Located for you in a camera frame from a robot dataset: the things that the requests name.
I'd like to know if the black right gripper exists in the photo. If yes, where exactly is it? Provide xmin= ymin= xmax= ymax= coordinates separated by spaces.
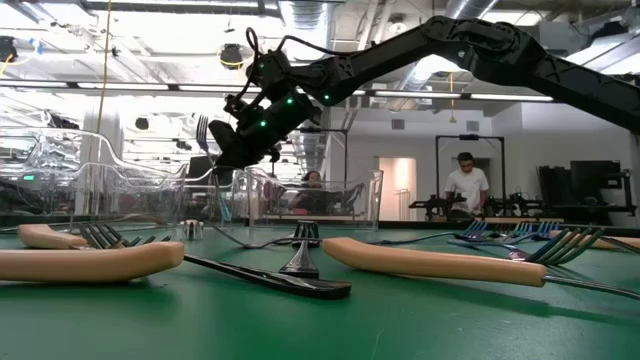
xmin=207 ymin=89 xmax=323 ymax=171

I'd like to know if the black monitor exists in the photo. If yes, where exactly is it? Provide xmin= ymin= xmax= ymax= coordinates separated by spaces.
xmin=187 ymin=154 xmax=236 ymax=187

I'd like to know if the clear plastic bin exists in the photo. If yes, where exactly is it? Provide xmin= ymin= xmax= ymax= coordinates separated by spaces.
xmin=243 ymin=166 xmax=385 ymax=231
xmin=0 ymin=126 xmax=190 ymax=234
xmin=89 ymin=162 xmax=254 ymax=227

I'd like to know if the person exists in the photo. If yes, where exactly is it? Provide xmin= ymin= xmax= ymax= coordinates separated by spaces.
xmin=443 ymin=151 xmax=492 ymax=220
xmin=291 ymin=169 xmax=332 ymax=215

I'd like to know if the black ceiling device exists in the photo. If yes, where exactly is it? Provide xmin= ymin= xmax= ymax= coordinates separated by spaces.
xmin=218 ymin=42 xmax=246 ymax=70
xmin=0 ymin=34 xmax=19 ymax=65

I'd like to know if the long ceiling light bar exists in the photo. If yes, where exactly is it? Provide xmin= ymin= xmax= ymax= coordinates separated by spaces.
xmin=0 ymin=79 xmax=556 ymax=104

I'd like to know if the white column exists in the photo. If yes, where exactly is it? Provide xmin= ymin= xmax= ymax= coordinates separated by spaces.
xmin=73 ymin=107 xmax=125 ymax=216

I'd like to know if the green table mat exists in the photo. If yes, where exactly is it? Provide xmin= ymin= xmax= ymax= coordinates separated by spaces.
xmin=0 ymin=219 xmax=640 ymax=360

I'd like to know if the wooden top background table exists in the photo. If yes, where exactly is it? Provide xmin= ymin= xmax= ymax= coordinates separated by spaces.
xmin=474 ymin=215 xmax=566 ymax=225

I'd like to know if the black monitor bank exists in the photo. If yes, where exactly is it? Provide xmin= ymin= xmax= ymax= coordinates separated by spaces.
xmin=536 ymin=158 xmax=637 ymax=221

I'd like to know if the yellow hanging cable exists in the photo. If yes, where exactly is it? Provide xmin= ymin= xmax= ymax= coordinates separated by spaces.
xmin=94 ymin=0 xmax=114 ymax=136

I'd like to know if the black frame stand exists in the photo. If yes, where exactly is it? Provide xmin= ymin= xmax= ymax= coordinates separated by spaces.
xmin=434 ymin=133 xmax=506 ymax=221

